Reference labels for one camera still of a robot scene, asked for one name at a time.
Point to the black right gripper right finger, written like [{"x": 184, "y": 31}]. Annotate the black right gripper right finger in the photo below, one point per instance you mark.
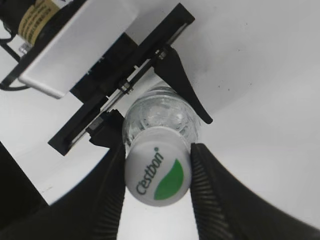
[{"x": 225, "y": 209}]

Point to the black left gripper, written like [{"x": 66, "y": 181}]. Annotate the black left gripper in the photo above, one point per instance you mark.
[{"x": 112, "y": 71}]

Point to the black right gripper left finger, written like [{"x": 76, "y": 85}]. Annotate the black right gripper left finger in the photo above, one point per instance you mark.
[{"x": 90, "y": 211}]

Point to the clear cestbon water bottle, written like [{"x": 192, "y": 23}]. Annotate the clear cestbon water bottle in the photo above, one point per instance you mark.
[{"x": 161, "y": 106}]

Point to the white green bottle cap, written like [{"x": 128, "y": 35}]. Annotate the white green bottle cap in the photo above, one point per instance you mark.
[{"x": 158, "y": 168}]

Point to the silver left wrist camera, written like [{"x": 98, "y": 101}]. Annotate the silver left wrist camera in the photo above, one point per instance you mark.
[{"x": 81, "y": 42}]

